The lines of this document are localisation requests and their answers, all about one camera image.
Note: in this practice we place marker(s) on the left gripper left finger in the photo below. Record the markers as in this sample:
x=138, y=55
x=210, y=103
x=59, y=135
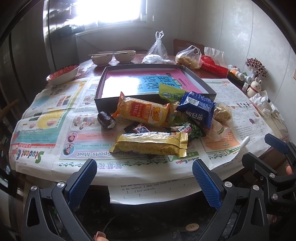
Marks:
x=49, y=212

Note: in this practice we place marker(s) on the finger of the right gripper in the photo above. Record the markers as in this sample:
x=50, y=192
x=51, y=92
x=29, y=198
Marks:
x=278, y=191
x=286, y=148

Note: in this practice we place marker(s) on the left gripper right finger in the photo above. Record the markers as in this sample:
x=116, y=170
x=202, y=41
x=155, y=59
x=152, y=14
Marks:
x=240, y=212

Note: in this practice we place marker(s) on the dark green pea packet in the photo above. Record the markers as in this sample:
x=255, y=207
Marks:
x=194, y=131

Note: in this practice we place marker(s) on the gold wafer bar packet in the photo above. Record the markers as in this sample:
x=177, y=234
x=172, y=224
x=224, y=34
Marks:
x=153, y=143

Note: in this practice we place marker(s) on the clear bag tan pastry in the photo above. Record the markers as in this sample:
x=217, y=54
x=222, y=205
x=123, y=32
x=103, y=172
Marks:
x=222, y=113

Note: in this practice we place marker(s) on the blue biscuit packet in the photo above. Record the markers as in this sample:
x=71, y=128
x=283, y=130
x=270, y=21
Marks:
x=198, y=107

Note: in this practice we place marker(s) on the orange yellow snack packet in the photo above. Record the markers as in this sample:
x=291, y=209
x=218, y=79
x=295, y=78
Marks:
x=141, y=111

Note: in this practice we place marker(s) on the Snickers bar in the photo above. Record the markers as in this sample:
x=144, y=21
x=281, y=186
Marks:
x=136, y=127

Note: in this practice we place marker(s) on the light green snack packet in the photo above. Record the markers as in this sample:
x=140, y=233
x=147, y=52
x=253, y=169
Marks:
x=170, y=93

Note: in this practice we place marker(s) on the plastic bag fried snacks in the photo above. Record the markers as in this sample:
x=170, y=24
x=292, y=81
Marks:
x=190, y=58

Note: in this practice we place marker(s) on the person right hand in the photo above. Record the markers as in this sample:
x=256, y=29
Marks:
x=288, y=169

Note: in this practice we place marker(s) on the person left hand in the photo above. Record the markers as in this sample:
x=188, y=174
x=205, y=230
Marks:
x=100, y=236

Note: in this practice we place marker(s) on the right newspaper sheet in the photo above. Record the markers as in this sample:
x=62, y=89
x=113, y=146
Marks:
x=247, y=127

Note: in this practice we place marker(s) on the newspaper sheet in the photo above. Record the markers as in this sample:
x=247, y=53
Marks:
x=60, y=131
x=247, y=127

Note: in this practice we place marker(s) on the white rabbit figurine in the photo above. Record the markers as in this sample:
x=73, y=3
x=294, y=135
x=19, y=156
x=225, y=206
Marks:
x=254, y=88

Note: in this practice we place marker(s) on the left newspaper sheet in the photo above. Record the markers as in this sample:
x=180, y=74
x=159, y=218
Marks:
x=60, y=131

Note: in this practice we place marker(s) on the red bead tree ornament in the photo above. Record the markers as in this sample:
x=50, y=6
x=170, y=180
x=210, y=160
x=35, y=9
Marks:
x=256, y=68

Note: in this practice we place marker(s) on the small medicine bottles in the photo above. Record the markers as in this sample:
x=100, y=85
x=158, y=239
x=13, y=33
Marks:
x=239, y=75

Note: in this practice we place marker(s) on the dark round wrapped cake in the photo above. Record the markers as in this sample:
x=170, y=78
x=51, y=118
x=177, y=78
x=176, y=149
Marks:
x=106, y=120

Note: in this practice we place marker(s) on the red tissue pack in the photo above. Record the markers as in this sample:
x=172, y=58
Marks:
x=213, y=61

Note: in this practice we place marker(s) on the dark shallow cardboard box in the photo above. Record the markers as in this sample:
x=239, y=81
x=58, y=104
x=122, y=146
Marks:
x=110, y=104

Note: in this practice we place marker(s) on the red rimmed bowl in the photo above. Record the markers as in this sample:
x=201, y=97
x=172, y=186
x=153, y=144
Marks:
x=63, y=75

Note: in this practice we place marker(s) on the pink and blue book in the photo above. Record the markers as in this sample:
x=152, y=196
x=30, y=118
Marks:
x=146, y=81

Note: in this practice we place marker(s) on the tall tied plastic bag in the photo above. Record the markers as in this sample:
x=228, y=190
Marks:
x=157, y=54

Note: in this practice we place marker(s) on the left white bowl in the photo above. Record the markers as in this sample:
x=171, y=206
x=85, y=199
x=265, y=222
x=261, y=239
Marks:
x=101, y=60

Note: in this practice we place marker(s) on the white bowl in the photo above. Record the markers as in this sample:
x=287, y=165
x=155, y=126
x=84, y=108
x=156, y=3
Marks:
x=101, y=60
x=125, y=56

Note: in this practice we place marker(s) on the chopstick pair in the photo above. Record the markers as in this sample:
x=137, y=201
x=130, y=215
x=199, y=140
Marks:
x=109, y=53

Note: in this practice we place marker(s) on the right white bowl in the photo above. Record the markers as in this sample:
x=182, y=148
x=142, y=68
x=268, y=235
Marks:
x=125, y=56

